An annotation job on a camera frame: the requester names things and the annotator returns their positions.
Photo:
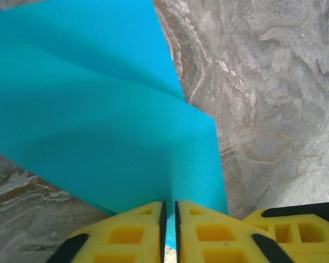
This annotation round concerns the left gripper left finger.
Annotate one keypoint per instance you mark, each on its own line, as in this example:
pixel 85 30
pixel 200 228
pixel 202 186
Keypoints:
pixel 126 235

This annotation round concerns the blue paper sheet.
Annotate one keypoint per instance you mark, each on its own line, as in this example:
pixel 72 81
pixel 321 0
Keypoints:
pixel 98 109

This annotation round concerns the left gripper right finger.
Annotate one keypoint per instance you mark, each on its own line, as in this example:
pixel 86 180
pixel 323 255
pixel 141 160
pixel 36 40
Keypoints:
pixel 214 235

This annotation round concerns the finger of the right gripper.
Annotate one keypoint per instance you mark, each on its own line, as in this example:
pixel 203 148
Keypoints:
pixel 312 235

